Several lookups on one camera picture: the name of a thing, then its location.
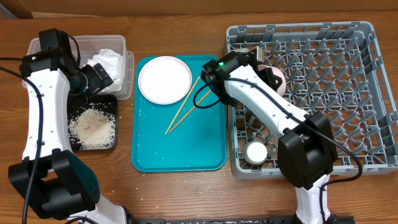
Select grey dishwasher rack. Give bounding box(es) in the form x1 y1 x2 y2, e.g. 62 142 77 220
226 21 397 176

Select white napkin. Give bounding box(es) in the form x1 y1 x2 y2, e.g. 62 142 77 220
87 49 124 93

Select small white pink plate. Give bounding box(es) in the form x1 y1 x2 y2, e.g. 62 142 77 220
257 65 287 96

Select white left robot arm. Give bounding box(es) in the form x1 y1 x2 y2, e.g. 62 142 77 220
8 29 134 223

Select teal plastic tray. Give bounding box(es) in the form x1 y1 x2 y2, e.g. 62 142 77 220
131 55 228 173

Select white paper cup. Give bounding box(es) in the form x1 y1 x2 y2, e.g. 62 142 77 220
243 141 268 165

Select wooden chopstick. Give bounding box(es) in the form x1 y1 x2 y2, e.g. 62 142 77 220
165 90 211 134
165 77 200 135

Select pile of rice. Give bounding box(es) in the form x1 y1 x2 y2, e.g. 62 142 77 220
68 108 116 151

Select large white pink plate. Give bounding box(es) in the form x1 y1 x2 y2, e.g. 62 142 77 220
137 56 192 105

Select clear plastic waste bin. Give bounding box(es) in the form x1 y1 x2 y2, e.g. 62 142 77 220
20 29 132 100

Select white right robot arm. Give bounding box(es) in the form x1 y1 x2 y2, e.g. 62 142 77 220
200 46 355 223

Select black food waste tray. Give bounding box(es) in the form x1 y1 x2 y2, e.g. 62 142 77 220
68 95 118 150

